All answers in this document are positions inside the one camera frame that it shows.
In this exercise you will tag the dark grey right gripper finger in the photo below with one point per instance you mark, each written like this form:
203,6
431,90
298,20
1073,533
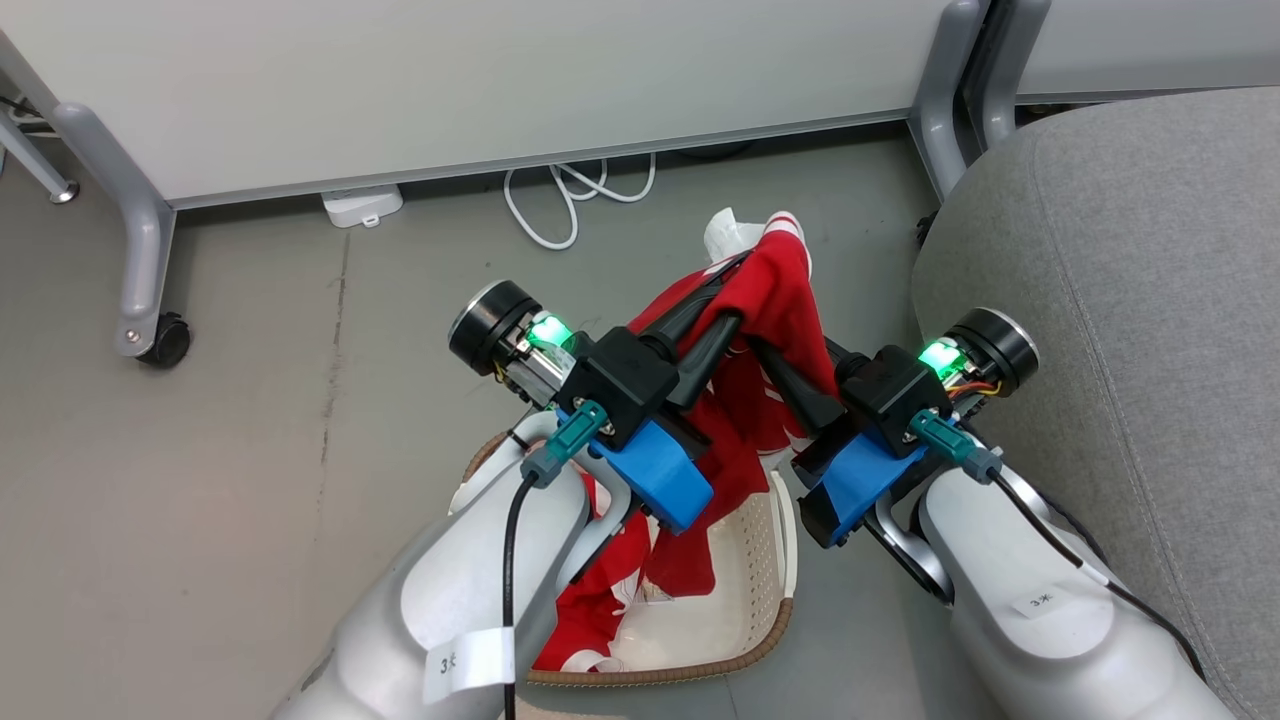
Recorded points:
847,364
810,400

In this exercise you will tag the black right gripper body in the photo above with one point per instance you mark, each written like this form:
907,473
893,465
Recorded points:
890,395

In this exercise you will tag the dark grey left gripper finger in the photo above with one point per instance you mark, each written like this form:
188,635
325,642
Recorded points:
705,360
685,310

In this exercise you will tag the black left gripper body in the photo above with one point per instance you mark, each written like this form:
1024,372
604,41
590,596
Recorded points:
620,385

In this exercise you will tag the red white garment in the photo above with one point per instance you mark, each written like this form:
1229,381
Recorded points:
775,300

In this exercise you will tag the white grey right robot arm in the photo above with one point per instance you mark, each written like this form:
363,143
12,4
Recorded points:
1040,650

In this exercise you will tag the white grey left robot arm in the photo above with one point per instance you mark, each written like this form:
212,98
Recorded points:
450,590

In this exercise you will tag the cream perforated laundry basket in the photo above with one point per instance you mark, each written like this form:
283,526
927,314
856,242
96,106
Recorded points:
720,610

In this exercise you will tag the grey fabric sofa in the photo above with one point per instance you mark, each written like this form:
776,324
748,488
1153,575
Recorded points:
1130,260

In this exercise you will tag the white power strip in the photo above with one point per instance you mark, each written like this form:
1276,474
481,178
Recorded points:
360,205

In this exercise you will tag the wide white partition panel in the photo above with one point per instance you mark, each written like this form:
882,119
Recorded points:
450,80

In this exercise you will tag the narrow white partition panel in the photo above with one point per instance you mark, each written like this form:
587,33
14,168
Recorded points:
1150,45

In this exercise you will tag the black caster wheel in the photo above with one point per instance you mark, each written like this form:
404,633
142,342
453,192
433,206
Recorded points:
170,342

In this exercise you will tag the grey partition leg with caster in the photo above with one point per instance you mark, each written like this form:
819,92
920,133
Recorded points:
140,230

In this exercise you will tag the grey table leg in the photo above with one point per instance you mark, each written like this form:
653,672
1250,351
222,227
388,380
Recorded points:
35,160

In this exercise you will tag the blue right wrist camera box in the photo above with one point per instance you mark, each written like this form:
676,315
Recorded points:
860,480

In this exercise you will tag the blue wrist camera box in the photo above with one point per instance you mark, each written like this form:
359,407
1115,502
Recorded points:
860,480
650,475

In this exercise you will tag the blue left wrist camera box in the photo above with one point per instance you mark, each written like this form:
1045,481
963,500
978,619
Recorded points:
650,475

